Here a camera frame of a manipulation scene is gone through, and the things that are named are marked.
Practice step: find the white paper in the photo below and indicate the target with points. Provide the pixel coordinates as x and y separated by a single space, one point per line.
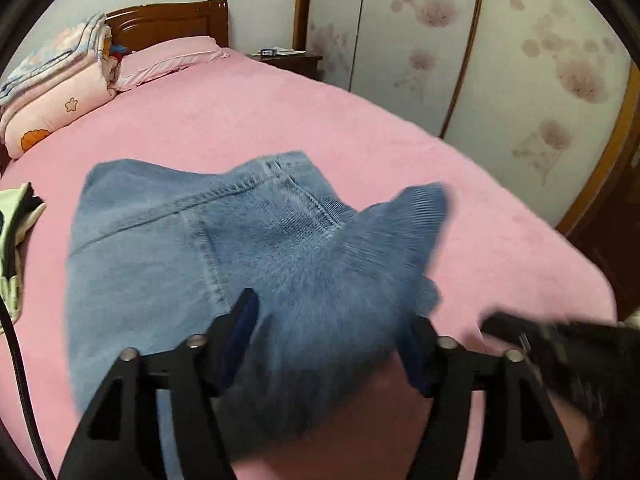
290 51

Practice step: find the small dark box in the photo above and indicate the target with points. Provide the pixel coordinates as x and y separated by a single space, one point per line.
268 52

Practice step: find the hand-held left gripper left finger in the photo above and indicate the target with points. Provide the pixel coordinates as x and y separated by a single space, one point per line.
245 321

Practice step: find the blue denim jeans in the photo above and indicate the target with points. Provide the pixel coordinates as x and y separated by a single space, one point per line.
150 260

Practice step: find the pink cartoon folded quilt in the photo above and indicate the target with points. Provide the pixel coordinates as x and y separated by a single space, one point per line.
55 110

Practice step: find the bed with pink sheet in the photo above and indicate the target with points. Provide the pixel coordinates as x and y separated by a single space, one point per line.
350 130

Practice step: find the pink pillow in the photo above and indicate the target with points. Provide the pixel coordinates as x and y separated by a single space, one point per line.
165 57

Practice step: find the brown wooden headboard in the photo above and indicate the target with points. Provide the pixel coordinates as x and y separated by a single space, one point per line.
165 22

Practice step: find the light green and black garment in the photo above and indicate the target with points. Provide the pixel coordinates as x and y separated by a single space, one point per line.
15 220

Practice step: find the dark wooden nightstand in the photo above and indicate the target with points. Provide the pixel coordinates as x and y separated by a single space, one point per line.
300 66

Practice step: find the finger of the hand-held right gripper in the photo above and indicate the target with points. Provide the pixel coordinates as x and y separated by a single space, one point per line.
515 330

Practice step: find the blue floral folded blanket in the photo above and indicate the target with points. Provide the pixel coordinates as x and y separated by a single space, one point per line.
55 55

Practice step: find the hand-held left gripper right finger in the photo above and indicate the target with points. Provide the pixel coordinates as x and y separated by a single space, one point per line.
415 360

